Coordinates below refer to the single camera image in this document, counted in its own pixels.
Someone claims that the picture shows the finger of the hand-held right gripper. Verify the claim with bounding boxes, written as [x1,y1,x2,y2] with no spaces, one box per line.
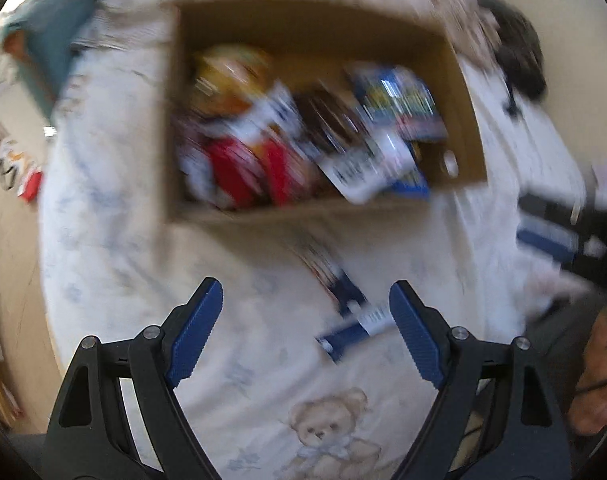
[516,227,584,267]
[517,191,584,226]

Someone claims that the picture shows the cardboard box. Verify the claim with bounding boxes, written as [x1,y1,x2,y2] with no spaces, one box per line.
[164,0,488,223]

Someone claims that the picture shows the navy white snack packet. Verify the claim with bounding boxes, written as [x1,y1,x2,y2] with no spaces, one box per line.
[294,240,399,363]

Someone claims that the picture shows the teal cloth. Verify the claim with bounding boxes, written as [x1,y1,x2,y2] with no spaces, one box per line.
[1,0,99,121]

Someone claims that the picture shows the pile of mixed snacks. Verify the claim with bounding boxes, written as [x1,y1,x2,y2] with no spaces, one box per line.
[176,44,449,211]

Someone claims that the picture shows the red white printed bag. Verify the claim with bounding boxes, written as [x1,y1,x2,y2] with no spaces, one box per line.
[0,137,44,203]

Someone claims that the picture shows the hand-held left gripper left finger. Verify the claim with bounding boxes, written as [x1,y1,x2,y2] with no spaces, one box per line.
[44,276,224,480]

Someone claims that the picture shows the blue yellow snack bag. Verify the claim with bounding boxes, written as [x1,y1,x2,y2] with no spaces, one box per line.
[348,62,449,143]

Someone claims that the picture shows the white printed bed sheet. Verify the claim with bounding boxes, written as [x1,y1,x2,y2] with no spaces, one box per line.
[36,0,599,480]

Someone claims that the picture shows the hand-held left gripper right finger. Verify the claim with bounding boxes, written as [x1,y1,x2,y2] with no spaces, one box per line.
[388,280,571,480]

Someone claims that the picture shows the person's grey clothing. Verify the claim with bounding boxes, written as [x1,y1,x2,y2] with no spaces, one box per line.
[526,292,607,411]

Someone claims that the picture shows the person's right forearm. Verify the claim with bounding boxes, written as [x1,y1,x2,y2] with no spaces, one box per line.
[568,305,607,436]

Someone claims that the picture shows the black cloth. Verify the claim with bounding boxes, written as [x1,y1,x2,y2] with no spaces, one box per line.
[471,0,549,116]

